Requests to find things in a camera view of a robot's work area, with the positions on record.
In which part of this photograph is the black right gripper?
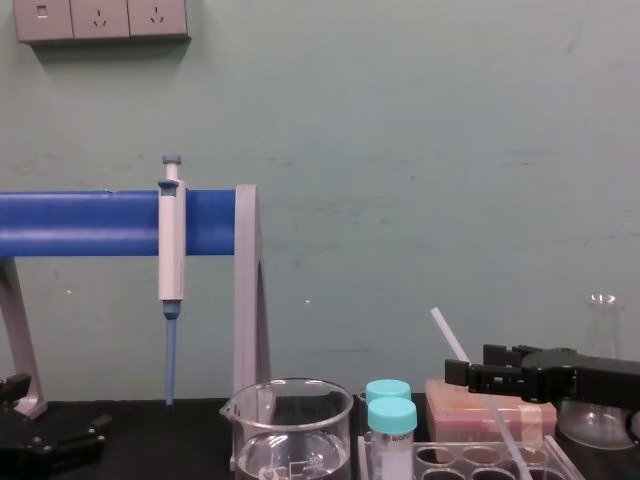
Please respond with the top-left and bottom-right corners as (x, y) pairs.
(444, 343), (640, 420)

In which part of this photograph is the grey pipette stand leg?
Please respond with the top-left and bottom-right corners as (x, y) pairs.
(0, 258), (50, 419)
(233, 184), (272, 401)

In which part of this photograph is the black table cloth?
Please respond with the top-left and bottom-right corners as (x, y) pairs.
(0, 392), (640, 480)

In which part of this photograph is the clear glass conical flask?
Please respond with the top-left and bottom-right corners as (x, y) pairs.
(556, 293), (637, 450)

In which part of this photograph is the clear glass beaker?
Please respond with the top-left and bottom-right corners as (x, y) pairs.
(218, 377), (356, 480)

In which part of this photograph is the clear acrylic tube rack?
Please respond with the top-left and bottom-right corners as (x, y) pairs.
(356, 433), (587, 480)

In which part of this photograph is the blue pipette stand bar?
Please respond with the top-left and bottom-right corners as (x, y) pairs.
(0, 188), (237, 259)

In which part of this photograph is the white and blue pipette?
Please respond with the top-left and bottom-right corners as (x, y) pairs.
(157, 153), (188, 407)

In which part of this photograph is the grey wall socket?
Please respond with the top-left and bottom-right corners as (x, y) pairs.
(127, 0), (192, 39)
(69, 0), (131, 41)

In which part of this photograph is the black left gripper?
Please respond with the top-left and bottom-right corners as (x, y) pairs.
(0, 371), (114, 480)

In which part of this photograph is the teal capped sample tube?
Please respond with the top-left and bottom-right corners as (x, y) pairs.
(364, 378), (413, 407)
(367, 397), (418, 480)

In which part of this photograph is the pink taped box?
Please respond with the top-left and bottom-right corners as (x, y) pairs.
(424, 377), (559, 462)

